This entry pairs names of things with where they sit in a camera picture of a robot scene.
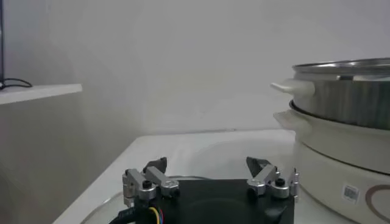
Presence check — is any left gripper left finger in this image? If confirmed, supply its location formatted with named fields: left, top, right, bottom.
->
left=122, top=156, right=181, bottom=208

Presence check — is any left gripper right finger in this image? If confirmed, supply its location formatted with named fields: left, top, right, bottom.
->
left=246, top=156, right=300, bottom=203

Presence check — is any stainless steel steamer basket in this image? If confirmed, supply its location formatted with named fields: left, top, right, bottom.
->
left=270, top=57, right=390, bottom=131

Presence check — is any round glass lid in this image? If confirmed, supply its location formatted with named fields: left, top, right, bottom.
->
left=79, top=175, right=351, bottom=224

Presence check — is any cream electric cooker pot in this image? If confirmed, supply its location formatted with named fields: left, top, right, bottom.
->
left=273, top=102, right=390, bottom=224

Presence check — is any white side table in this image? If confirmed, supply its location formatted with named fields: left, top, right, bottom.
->
left=0, top=83, right=83, bottom=106

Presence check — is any multicolour wrist wire bundle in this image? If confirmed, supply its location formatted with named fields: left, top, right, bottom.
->
left=108, top=206, right=165, bottom=224

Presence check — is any black cable on side table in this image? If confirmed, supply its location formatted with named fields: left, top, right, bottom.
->
left=0, top=78, right=33, bottom=91

